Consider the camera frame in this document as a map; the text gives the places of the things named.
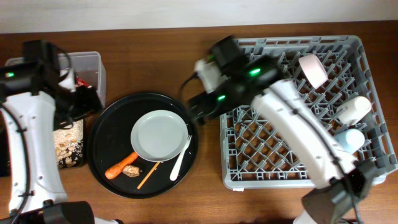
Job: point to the grey plastic dishwasher rack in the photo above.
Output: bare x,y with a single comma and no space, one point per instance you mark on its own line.
254,156

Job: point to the clear plastic waste bin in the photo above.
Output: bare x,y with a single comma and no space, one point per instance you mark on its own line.
90,71

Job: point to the red snack wrapper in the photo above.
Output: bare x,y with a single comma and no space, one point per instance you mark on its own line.
79,82

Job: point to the grey plate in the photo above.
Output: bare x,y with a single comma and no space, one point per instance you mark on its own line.
159,136

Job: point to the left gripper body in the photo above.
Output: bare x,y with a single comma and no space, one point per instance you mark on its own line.
80,103

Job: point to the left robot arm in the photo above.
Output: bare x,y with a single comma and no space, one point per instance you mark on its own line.
37,194

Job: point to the white plastic fork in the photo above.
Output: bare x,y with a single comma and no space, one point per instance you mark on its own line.
176,169

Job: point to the small white cup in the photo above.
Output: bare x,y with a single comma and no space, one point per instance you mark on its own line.
352,111

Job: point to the orange carrot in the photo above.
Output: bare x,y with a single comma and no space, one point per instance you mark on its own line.
116,169

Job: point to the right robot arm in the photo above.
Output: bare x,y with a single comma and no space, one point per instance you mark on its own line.
231,79

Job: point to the light blue cup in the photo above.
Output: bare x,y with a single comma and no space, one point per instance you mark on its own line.
350,140

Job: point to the round black serving tray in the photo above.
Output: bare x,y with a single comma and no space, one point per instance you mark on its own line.
109,143

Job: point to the pink bowl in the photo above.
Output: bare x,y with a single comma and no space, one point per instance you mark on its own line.
314,70

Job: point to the wooden chopstick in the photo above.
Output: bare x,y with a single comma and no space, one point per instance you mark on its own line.
148,175

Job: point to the black rectangular waste bin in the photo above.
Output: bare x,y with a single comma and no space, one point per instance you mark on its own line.
5,160

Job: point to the brown food scrap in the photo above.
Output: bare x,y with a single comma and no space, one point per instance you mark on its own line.
131,171

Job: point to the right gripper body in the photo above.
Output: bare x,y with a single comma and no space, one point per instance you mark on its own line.
224,97

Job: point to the rice and peanut scraps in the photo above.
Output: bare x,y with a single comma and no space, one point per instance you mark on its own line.
69,146

